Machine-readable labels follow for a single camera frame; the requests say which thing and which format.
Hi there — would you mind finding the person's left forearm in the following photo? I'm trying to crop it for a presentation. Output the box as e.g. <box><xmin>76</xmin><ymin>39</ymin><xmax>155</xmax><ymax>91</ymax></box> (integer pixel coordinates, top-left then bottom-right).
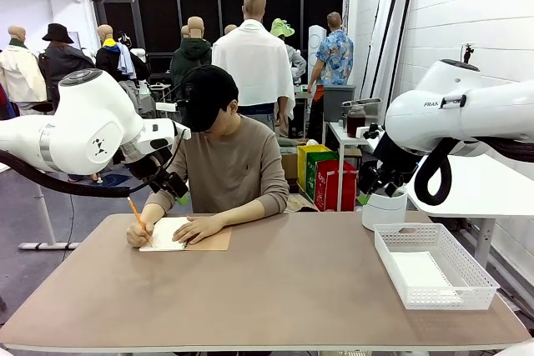
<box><xmin>212</xmin><ymin>201</ymin><xmax>268</xmax><ymax>228</ymax></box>

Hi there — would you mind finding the mannequin in cream jacket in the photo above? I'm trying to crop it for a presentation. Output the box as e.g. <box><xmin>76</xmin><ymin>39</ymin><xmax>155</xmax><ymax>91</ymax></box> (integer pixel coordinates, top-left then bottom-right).
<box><xmin>0</xmin><ymin>25</ymin><xmax>48</xmax><ymax>103</ymax></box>

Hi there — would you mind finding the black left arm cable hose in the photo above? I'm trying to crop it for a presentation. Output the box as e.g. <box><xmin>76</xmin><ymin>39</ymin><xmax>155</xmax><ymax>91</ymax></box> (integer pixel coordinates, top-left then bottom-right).
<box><xmin>0</xmin><ymin>149</ymin><xmax>131</xmax><ymax>199</ymax></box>

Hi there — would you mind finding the yellow green shopping bag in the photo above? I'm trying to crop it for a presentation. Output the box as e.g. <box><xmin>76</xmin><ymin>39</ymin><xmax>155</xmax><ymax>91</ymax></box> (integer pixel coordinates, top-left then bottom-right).
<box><xmin>296</xmin><ymin>143</ymin><xmax>340</xmax><ymax>203</ymax></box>

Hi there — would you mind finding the grey green cloth pile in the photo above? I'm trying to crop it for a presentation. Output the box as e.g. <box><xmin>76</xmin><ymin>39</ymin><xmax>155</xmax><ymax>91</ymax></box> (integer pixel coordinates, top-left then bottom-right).
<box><xmin>278</xmin><ymin>136</ymin><xmax>310</xmax><ymax>156</ymax></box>

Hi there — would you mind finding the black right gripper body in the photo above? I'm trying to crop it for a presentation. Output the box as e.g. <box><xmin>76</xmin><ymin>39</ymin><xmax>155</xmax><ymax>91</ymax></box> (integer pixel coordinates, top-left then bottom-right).
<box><xmin>358</xmin><ymin>138</ymin><xmax>418</xmax><ymax>194</ymax></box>

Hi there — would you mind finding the person in tan sweater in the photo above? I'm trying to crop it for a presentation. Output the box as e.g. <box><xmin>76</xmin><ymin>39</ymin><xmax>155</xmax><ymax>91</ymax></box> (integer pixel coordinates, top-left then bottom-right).
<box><xmin>144</xmin><ymin>101</ymin><xmax>290</xmax><ymax>215</ymax></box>

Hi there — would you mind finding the grey storage bin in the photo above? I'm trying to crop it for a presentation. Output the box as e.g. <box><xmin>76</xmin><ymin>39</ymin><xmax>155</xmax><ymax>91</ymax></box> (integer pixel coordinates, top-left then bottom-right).
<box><xmin>323</xmin><ymin>84</ymin><xmax>356</xmax><ymax>123</ymax></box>

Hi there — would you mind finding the white perforated plastic basket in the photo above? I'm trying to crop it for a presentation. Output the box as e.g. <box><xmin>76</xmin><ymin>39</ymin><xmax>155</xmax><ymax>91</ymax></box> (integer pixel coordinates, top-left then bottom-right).
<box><xmin>374</xmin><ymin>223</ymin><xmax>501</xmax><ymax>311</ymax></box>

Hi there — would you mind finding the mannequin with green hat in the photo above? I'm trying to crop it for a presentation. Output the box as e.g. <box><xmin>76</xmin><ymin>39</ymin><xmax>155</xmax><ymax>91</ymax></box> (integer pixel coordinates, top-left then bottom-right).
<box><xmin>270</xmin><ymin>18</ymin><xmax>308</xmax><ymax>82</ymax></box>

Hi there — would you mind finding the red shopping bag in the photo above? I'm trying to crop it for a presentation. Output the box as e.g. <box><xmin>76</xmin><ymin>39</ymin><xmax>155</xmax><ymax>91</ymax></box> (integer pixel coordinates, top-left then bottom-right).
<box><xmin>315</xmin><ymin>158</ymin><xmax>359</xmax><ymax>213</ymax></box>

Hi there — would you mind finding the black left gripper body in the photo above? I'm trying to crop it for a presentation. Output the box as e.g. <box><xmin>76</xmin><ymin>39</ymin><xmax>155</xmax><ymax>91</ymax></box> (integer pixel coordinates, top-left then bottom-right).
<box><xmin>126</xmin><ymin>154</ymin><xmax>189</xmax><ymax>198</ymax></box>

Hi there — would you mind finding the mannequin in dark green hoodie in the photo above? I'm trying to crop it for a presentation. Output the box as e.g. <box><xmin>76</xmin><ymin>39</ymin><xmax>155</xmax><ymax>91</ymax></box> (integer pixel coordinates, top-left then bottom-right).
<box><xmin>170</xmin><ymin>17</ymin><xmax>213</xmax><ymax>95</ymax></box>

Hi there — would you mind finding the white tower appliance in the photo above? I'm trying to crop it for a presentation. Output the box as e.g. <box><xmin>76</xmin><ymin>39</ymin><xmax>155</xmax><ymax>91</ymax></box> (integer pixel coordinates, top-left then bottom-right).
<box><xmin>308</xmin><ymin>25</ymin><xmax>327</xmax><ymax>78</ymax></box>

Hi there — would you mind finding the person's right forearm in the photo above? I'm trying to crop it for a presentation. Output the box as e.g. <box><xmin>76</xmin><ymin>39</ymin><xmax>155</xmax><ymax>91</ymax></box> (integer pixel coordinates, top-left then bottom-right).
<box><xmin>139</xmin><ymin>203</ymin><xmax>162</xmax><ymax>226</ymax></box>

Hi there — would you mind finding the person's left hand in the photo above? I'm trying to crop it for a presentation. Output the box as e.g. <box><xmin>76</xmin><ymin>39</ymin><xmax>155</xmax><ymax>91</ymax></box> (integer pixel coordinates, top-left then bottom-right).
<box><xmin>172</xmin><ymin>216</ymin><xmax>222</xmax><ymax>245</ymax></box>

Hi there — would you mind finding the large white side table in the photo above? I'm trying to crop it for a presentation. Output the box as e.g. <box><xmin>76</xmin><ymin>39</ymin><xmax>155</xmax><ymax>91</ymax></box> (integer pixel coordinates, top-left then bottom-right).
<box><xmin>406</xmin><ymin>155</ymin><xmax>534</xmax><ymax>269</ymax></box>

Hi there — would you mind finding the small white background table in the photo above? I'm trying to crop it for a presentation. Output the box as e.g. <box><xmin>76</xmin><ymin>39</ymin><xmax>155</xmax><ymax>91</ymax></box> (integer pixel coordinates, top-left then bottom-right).
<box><xmin>327</xmin><ymin>121</ymin><xmax>385</xmax><ymax>212</ymax></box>

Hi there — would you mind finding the small white stand table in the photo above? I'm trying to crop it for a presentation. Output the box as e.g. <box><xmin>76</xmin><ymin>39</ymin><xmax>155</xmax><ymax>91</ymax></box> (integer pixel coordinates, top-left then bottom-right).
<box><xmin>149</xmin><ymin>83</ymin><xmax>173</xmax><ymax>119</ymax></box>

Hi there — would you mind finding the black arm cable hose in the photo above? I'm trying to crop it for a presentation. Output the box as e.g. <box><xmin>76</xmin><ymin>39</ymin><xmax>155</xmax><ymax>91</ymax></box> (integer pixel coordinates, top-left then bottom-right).
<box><xmin>0</xmin><ymin>149</ymin><xmax>131</xmax><ymax>199</ymax></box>
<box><xmin>414</xmin><ymin>135</ymin><xmax>534</xmax><ymax>207</ymax></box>

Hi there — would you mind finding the tall mannequin with white cloth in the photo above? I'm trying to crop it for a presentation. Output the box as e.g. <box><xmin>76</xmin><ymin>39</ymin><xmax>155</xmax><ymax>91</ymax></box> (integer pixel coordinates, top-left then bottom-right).
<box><xmin>211</xmin><ymin>0</ymin><xmax>296</xmax><ymax>128</ymax></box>

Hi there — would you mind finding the white paper sheet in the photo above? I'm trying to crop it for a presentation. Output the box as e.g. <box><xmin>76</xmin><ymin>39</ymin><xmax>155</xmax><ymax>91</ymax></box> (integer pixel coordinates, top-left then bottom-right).
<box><xmin>391</xmin><ymin>251</ymin><xmax>464</xmax><ymax>305</ymax></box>

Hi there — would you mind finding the brown spiral notebook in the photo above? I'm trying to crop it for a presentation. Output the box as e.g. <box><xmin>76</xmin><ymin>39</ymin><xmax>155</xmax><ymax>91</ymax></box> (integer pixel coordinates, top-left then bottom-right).
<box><xmin>139</xmin><ymin>216</ymin><xmax>233</xmax><ymax>253</ymax></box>

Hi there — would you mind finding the white desk leg frame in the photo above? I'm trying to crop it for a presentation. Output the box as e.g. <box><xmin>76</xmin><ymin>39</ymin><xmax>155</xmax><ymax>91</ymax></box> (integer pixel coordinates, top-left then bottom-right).
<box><xmin>18</xmin><ymin>183</ymin><xmax>80</xmax><ymax>251</ymax></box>

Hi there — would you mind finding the black framed white panel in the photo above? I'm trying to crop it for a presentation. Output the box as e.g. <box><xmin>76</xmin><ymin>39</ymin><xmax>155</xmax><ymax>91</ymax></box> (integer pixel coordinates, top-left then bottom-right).
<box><xmin>360</xmin><ymin>0</ymin><xmax>404</xmax><ymax>101</ymax></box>
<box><xmin>390</xmin><ymin>0</ymin><xmax>417</xmax><ymax>94</ymax></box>

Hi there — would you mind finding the yellow pencil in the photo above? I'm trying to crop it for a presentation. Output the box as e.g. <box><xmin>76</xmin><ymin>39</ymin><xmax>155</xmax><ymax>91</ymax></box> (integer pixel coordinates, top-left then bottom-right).
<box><xmin>127</xmin><ymin>196</ymin><xmax>154</xmax><ymax>247</ymax></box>

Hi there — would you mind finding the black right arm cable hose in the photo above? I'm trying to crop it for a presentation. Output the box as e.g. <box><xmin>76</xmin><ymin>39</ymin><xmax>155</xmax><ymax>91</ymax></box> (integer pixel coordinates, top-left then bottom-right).
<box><xmin>414</xmin><ymin>135</ymin><xmax>534</xmax><ymax>207</ymax></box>

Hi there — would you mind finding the black baseball cap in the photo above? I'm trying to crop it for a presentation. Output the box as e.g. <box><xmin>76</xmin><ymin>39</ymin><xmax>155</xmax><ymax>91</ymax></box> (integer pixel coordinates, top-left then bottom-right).
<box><xmin>179</xmin><ymin>64</ymin><xmax>240</xmax><ymax>133</ymax></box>

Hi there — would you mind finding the white round trash can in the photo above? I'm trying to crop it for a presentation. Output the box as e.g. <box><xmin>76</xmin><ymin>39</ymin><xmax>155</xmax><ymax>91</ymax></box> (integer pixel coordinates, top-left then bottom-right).
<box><xmin>360</xmin><ymin>187</ymin><xmax>408</xmax><ymax>232</ymax></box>

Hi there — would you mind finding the blue floor item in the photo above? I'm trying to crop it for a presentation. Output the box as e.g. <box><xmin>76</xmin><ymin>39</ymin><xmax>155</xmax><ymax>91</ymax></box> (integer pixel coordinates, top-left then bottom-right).
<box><xmin>101</xmin><ymin>173</ymin><xmax>131</xmax><ymax>187</ymax></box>

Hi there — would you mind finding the mannequin in blue floral shirt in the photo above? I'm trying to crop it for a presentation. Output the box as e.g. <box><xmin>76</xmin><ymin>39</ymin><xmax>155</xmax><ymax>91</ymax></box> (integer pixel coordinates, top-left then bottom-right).
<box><xmin>308</xmin><ymin>12</ymin><xmax>355</xmax><ymax>144</ymax></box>

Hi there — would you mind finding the person's right hand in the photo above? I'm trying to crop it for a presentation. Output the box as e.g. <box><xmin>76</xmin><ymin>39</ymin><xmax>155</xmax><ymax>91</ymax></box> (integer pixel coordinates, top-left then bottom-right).
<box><xmin>126</xmin><ymin>218</ymin><xmax>156</xmax><ymax>248</ymax></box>

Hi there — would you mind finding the mannequin black jacket yellow collar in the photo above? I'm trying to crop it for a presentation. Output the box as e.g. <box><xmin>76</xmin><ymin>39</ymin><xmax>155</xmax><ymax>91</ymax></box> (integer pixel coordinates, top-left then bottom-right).
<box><xmin>95</xmin><ymin>24</ymin><xmax>151</xmax><ymax>83</ymax></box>

